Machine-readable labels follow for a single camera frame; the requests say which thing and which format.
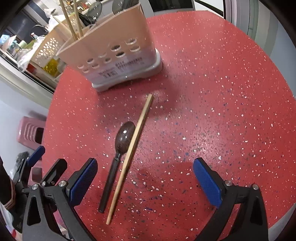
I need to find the dark spoon in holder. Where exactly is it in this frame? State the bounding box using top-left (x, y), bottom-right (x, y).
top-left (86, 1), bottom-right (102, 22)

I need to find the beige perforated storage rack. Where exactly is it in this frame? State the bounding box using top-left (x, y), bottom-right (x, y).
top-left (29, 15), bottom-right (72, 78)

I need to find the pink plastic stool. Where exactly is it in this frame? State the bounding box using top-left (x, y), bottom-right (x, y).
top-left (16, 116), bottom-right (46, 150)

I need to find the dark spoon right compartment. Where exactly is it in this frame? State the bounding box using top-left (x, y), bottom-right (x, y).
top-left (112, 0), bottom-right (124, 14)

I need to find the wooden chopstick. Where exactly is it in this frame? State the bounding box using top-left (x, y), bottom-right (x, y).
top-left (106, 93), bottom-right (153, 225)
top-left (59, 0), bottom-right (78, 41)

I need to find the wooden chopstick in holder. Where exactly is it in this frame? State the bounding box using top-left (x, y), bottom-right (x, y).
top-left (59, 0), bottom-right (78, 41)

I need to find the dark spoon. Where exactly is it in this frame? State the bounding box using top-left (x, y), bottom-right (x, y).
top-left (86, 1), bottom-right (102, 22)
top-left (98, 121), bottom-right (135, 213)

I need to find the beige utensil holder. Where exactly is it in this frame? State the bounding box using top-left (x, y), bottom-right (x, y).
top-left (57, 1), bottom-right (162, 92)

